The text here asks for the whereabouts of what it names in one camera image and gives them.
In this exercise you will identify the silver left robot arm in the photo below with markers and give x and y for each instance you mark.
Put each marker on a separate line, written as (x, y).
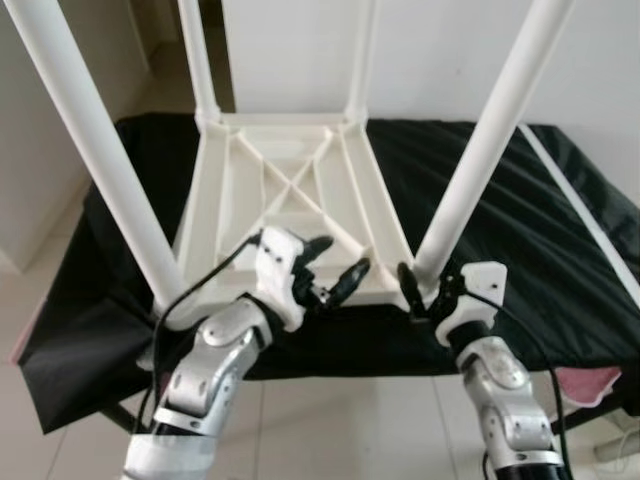
(205, 370)

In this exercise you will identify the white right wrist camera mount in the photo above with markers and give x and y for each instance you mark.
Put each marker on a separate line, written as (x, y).
(470, 300)

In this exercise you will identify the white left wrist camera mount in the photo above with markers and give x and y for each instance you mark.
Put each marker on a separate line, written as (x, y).
(275, 270)

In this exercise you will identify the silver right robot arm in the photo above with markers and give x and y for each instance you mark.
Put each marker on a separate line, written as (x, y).
(505, 400)

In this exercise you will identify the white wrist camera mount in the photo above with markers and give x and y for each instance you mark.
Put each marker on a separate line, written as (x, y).
(275, 270)
(470, 300)

